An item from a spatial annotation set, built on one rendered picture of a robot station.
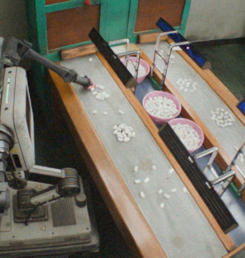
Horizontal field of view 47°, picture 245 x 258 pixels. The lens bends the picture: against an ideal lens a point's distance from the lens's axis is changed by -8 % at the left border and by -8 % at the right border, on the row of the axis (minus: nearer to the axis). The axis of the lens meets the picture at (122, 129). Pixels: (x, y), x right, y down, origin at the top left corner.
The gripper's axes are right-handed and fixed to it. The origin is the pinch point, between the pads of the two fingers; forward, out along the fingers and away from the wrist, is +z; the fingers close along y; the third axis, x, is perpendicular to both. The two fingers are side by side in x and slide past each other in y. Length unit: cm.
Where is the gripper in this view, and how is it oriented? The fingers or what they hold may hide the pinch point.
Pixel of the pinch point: (95, 86)
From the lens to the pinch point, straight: 216.3
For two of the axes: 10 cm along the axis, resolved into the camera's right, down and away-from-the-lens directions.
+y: -4.4, -7.0, 5.6
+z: 6.6, 1.7, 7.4
